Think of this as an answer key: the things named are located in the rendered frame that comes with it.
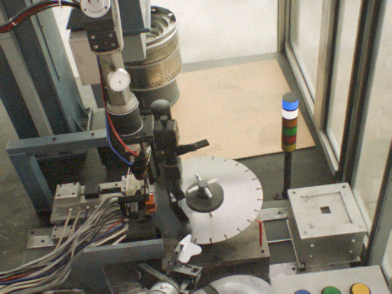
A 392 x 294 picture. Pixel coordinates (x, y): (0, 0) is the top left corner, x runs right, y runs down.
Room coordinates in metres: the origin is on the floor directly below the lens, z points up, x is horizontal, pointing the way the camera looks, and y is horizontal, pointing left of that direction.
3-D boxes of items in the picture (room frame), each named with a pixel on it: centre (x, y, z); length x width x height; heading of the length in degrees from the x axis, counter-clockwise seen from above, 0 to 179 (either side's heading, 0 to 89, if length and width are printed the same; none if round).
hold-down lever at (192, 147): (0.88, 0.04, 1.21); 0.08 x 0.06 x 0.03; 89
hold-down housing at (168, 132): (0.91, 0.07, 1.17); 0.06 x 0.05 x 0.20; 80
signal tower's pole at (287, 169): (1.07, -0.28, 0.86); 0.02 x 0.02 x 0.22
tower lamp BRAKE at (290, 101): (1.07, -0.28, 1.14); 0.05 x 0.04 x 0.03; 179
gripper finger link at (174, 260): (0.72, 0.09, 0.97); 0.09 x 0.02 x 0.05; 157
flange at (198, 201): (0.94, 0.00, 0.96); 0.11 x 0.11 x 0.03
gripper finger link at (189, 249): (0.75, 0.05, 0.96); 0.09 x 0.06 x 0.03; 157
